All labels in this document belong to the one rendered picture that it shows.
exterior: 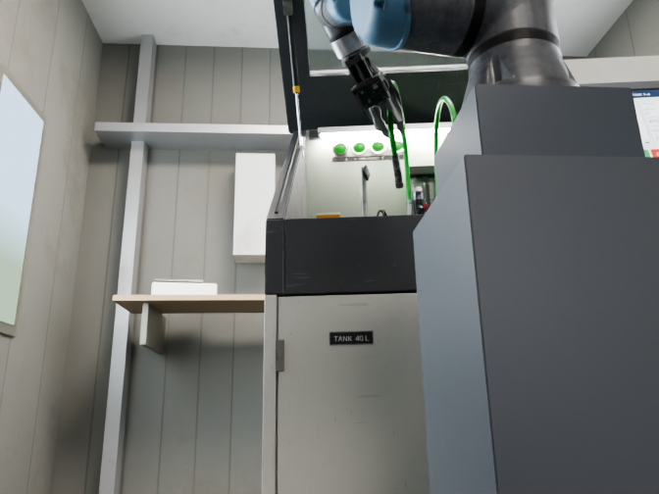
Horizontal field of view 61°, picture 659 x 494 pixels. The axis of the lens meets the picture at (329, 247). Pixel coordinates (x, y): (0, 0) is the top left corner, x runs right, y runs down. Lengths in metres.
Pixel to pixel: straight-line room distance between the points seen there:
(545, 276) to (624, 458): 0.17
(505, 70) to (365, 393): 0.64
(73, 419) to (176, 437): 0.60
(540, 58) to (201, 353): 3.07
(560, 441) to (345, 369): 0.61
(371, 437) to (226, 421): 2.47
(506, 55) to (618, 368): 0.38
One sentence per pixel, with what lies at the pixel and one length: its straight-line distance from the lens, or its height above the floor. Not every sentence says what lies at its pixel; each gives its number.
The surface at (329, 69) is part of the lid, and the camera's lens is 1.80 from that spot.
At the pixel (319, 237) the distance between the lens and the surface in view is 1.15.
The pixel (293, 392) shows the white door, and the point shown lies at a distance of 1.10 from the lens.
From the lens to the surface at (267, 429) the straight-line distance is 1.10.
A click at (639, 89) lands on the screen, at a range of 1.84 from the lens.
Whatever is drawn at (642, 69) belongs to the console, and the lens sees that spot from 1.92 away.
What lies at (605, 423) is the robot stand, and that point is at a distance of 0.56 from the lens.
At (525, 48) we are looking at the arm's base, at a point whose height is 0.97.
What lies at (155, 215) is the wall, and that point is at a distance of 3.82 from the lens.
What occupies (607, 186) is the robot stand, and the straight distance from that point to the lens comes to 0.62.
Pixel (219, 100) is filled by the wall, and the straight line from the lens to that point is 4.13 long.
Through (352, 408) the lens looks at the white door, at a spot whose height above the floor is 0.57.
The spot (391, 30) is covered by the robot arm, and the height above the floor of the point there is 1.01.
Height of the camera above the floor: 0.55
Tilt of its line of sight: 17 degrees up
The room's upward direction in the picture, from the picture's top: 1 degrees counter-clockwise
